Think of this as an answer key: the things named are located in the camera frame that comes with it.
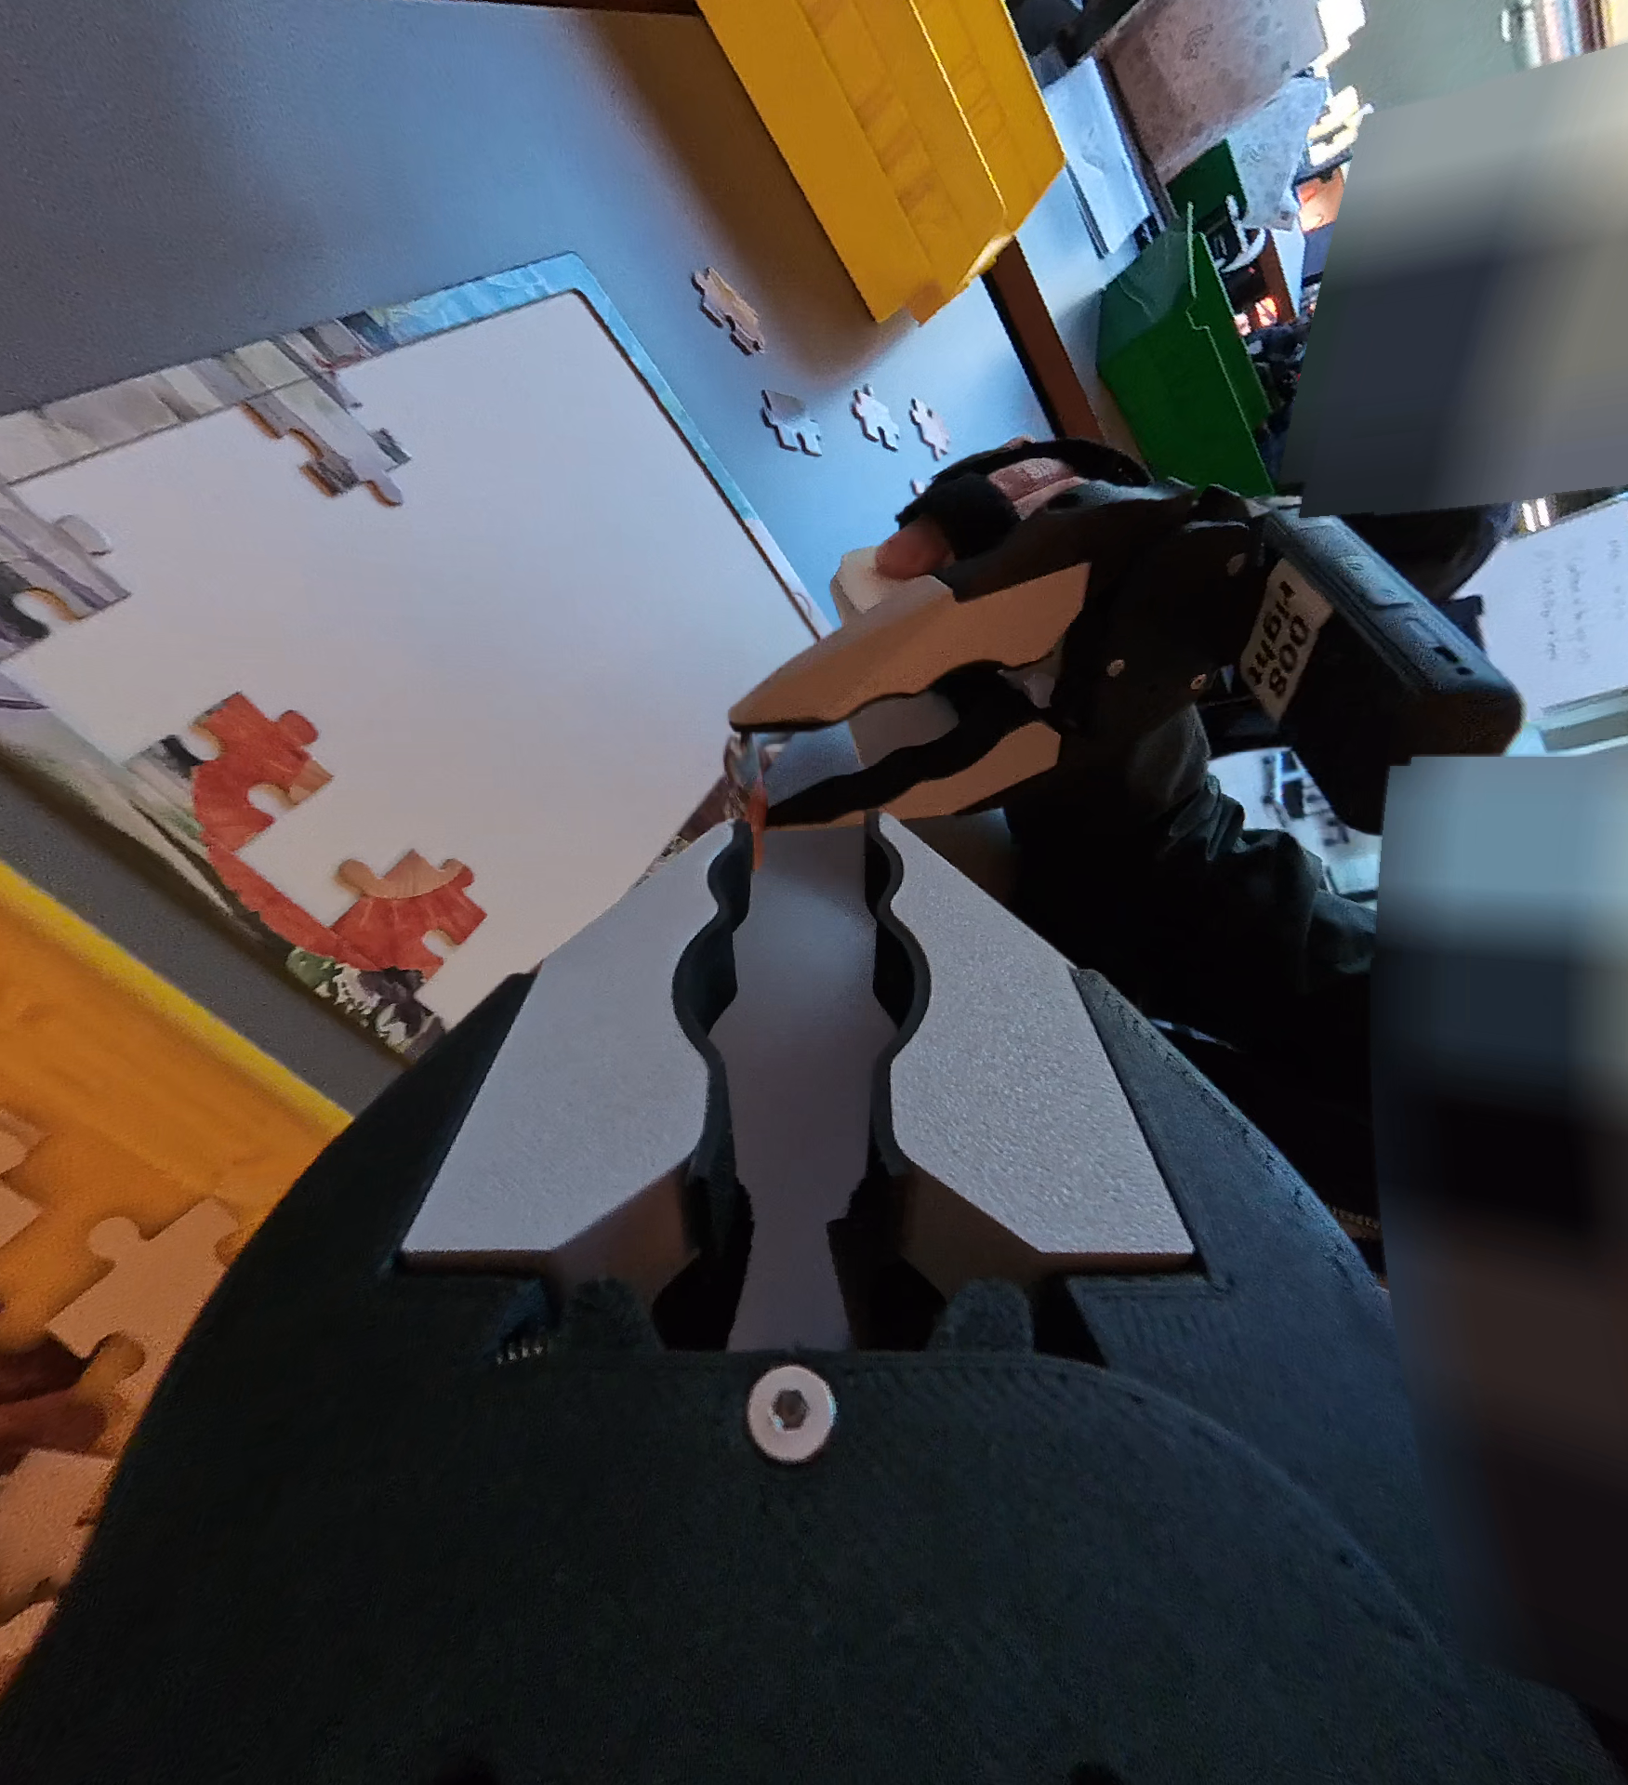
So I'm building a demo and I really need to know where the pale grey puzzle piece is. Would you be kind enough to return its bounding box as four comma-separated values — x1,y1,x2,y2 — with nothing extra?
692,267,767,354

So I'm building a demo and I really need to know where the person's right hand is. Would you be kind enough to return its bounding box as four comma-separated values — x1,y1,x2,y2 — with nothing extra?
889,438,1121,579

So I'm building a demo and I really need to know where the red fan puzzle piece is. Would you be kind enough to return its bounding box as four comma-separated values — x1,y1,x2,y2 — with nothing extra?
332,851,488,978

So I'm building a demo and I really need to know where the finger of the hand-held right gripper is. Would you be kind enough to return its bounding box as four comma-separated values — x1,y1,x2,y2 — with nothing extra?
728,564,1093,732
756,697,1067,826

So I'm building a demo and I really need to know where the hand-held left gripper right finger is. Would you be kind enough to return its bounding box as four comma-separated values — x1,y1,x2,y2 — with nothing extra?
870,809,1197,1304

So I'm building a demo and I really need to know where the grey desk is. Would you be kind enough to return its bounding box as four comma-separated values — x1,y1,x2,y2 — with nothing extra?
0,0,1080,1117
986,56,1303,489

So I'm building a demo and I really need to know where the grey brown puzzle piece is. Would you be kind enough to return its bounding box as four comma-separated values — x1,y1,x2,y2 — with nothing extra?
244,397,411,506

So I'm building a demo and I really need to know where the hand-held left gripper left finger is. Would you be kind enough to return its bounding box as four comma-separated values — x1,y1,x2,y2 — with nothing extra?
396,819,756,1304

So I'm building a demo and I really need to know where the whiteboard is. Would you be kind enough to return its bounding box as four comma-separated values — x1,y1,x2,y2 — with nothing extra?
1461,494,1628,712

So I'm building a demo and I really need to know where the grey striped puzzle piece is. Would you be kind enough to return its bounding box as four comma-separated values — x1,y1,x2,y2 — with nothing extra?
0,507,131,657

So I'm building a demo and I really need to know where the red curved puzzle piece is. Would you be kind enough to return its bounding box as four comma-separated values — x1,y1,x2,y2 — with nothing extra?
189,693,334,854

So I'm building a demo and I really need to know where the pile of puzzle pieces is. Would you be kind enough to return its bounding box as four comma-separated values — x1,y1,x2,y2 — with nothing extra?
0,1066,264,1730

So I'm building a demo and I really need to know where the white patterned box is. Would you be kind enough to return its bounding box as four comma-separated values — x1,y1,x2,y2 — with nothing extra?
1106,0,1332,155

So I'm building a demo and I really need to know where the small green box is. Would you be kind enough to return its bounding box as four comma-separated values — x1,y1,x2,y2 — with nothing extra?
1167,138,1255,230

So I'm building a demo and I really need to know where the person's right forearm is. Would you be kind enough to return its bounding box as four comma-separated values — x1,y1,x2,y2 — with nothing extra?
1001,710,1380,1214

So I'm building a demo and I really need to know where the puzzle frame board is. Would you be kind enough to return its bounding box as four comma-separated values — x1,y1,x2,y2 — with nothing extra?
0,251,829,1068

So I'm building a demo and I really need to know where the yellow plastic bin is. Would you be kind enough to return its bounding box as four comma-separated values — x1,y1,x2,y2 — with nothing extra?
0,800,354,1745
694,0,1067,326

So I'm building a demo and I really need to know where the green plastic bin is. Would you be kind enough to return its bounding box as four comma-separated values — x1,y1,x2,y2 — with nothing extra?
1095,228,1279,496

